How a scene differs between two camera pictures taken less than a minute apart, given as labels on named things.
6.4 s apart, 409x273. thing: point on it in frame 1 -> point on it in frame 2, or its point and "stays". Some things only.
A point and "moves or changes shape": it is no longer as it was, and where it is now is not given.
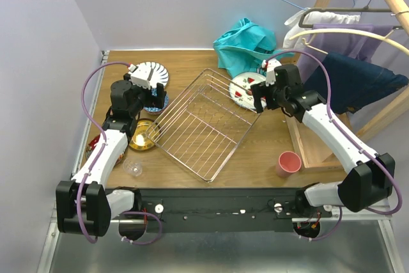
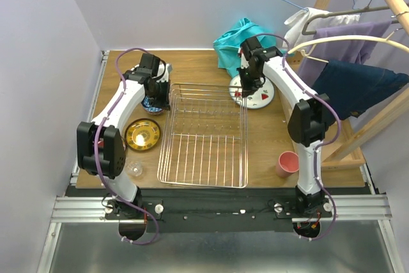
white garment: x=308 y=18 stays
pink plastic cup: x=288 y=162 stays
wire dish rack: x=204 y=128 moves or changes shape
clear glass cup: x=133 y=167 stays
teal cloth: x=243 y=49 stays
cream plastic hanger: x=379 y=36 -> x=311 y=45
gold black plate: x=146 y=135 stays
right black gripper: x=260 y=90 -> x=247 y=89
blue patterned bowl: x=157 y=110 stays
